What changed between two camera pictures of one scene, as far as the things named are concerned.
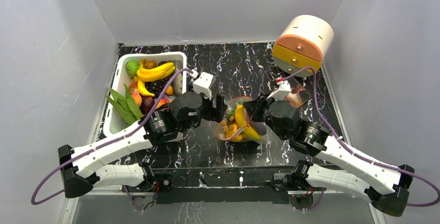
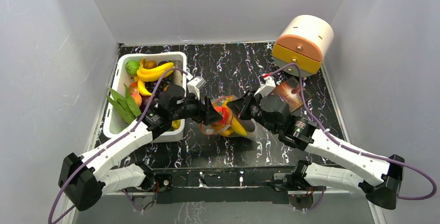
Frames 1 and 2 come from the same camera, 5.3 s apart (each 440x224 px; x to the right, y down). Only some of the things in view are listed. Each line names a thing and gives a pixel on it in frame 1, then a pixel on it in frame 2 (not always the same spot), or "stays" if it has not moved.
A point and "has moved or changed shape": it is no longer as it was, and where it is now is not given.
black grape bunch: [156, 87] stays
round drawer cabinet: [304, 41] stays
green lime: [132, 67] stays
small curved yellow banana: [142, 90] stays
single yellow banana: [241, 117] -> [234, 127]
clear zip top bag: [236, 125] has moved or changed shape
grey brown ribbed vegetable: [178, 85] stays
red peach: [134, 91] has moved or changed shape
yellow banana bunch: [154, 73] stays
